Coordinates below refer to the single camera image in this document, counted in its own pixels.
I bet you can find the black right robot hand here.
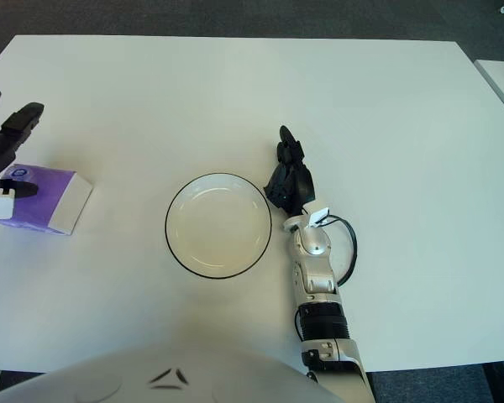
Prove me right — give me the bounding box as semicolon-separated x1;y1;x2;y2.
263;124;318;217

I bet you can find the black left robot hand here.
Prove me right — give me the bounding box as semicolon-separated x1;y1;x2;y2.
0;88;45;198

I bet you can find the purple tissue paper pack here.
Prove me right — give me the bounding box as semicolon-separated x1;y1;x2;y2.
0;164;94;237

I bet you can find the white plate with black rim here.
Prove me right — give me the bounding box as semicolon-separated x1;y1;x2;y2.
164;172;273;281

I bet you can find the white right wrist connector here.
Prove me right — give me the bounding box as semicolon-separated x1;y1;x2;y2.
306;205;331;230

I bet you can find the silver robot torso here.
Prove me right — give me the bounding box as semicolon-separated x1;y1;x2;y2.
0;342;333;403

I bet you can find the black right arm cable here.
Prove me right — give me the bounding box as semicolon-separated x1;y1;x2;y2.
327;214;359;287

